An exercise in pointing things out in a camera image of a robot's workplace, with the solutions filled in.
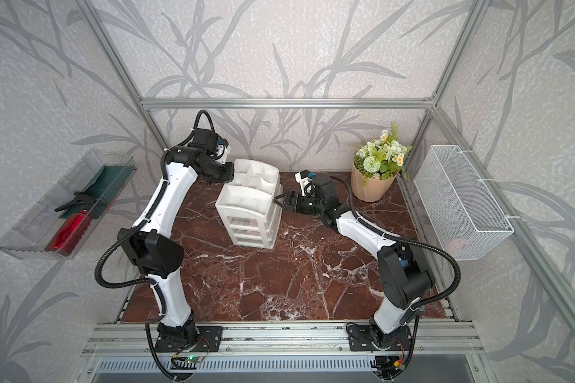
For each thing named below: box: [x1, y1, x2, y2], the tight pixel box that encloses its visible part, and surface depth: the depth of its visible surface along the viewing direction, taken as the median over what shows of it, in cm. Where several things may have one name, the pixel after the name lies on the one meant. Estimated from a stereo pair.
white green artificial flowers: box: [353, 121, 413, 180], surface depth 89 cm
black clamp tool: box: [54, 190, 96, 213], surface depth 67 cm
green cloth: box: [59, 165, 137, 220], surface depth 69 cm
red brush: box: [44, 209, 92, 257], surface depth 60 cm
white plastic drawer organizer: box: [214, 158, 284, 249], surface depth 86 cm
